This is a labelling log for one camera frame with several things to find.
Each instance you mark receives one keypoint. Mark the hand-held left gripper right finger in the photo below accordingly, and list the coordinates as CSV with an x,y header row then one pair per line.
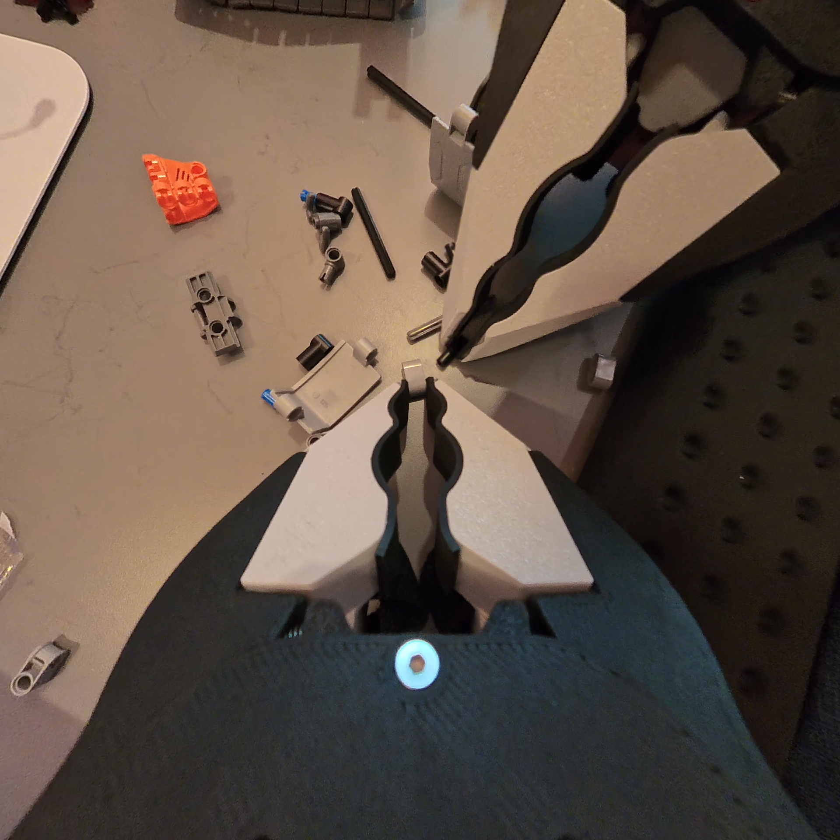
x,y
512,505

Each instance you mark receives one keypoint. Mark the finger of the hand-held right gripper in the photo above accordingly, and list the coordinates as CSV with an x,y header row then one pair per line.
x,y
544,118
669,229

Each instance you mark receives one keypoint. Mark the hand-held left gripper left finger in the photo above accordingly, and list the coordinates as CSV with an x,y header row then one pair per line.
x,y
321,512

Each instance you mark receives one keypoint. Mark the small light grey toy beam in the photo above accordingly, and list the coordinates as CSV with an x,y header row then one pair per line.
x,y
413,377

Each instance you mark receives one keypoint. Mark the light grey toy connector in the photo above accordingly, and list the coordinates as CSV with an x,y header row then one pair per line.
x,y
365,351
315,439

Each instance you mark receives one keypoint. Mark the light grey curved toy panel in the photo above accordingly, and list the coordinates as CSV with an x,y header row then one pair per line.
x,y
334,394

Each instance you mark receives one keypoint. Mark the long black toy axle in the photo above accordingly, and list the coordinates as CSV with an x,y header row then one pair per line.
x,y
400,93

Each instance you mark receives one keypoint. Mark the small grey toy tile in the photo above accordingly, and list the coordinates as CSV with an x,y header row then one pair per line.
x,y
598,372

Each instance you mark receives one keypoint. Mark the black connector with blue pin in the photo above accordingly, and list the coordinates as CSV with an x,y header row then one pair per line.
x,y
315,351

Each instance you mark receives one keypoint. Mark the black toy connector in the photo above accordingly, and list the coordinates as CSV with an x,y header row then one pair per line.
x,y
434,266

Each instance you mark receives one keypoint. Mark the dark grey toy axle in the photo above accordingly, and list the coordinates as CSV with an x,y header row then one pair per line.
x,y
425,328

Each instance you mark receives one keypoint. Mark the black dimpled armrest pad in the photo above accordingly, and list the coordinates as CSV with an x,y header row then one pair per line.
x,y
722,459

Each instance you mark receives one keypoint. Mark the dark grey connector blue pin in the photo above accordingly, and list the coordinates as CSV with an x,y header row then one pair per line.
x,y
328,210

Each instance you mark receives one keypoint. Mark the grey orange tracked toy robot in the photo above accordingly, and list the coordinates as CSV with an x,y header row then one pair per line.
x,y
295,6

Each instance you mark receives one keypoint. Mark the small clear plastic bag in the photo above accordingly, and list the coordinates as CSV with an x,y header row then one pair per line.
x,y
8,558

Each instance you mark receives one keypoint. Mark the grey curved toy beam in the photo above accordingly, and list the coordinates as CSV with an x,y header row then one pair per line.
x,y
39,669

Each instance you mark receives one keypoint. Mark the orange toy panel piece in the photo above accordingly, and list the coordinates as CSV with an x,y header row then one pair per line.
x,y
180,193

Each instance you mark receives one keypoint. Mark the white wooden book stand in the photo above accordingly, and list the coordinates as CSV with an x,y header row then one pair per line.
x,y
33,131

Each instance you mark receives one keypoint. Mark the orange black toy part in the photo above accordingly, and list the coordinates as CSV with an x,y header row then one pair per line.
x,y
56,8

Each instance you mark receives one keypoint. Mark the dark grey toy frame piece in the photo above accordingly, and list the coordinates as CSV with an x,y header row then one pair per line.
x,y
215,315

